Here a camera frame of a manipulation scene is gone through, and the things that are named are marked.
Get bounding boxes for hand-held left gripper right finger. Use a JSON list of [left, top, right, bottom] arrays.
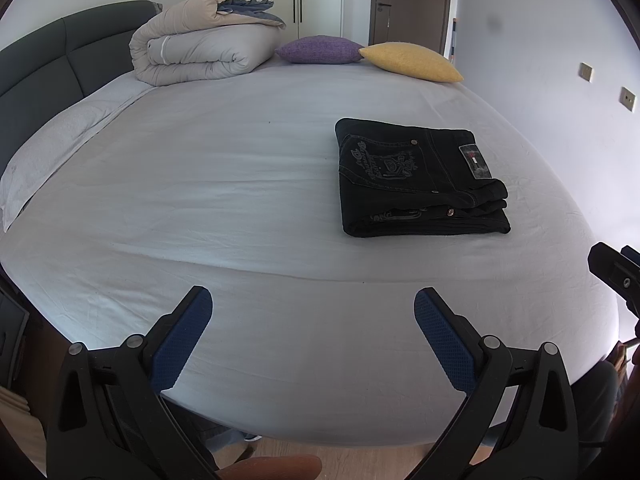
[[410, 287, 581, 480]]

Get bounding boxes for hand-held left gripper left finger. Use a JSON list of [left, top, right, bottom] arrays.
[[45, 286, 223, 480]]

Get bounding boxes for black denim pants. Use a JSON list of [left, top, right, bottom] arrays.
[[334, 117, 512, 238]]

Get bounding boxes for person's left hand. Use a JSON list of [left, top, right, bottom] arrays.
[[225, 455, 322, 480]]

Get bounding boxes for person's leg in dark trousers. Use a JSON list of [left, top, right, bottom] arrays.
[[570, 360, 622, 463]]

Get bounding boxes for bed with white sheet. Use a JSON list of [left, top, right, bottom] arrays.
[[0, 52, 623, 448]]

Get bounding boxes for dark bedside cabinet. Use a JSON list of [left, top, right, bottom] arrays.
[[0, 287, 31, 396]]

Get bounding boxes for flat white bed pillow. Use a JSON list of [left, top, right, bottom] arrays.
[[0, 85, 156, 233]]

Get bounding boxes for yellow pillow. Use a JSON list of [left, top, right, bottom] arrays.
[[359, 41, 464, 83]]

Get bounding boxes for folded beige duvet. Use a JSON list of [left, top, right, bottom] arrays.
[[129, 0, 287, 87]]

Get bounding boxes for purple pillow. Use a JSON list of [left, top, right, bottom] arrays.
[[275, 35, 366, 65]]

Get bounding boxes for dark grey padded headboard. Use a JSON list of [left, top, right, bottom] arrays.
[[0, 0, 163, 181]]

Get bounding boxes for brown wooden door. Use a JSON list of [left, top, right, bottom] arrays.
[[369, 0, 453, 56]]

